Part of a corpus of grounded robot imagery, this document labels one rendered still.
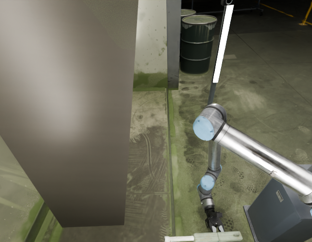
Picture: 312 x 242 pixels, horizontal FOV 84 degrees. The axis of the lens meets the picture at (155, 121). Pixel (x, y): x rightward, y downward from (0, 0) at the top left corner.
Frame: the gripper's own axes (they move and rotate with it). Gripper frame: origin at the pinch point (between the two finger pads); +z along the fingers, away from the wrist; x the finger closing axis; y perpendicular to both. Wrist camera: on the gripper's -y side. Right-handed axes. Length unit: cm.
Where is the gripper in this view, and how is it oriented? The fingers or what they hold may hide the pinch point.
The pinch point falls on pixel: (220, 239)
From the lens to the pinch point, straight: 136.3
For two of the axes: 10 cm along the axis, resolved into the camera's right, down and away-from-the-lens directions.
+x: -9.8, -0.6, -1.9
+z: 1.0, 6.7, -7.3
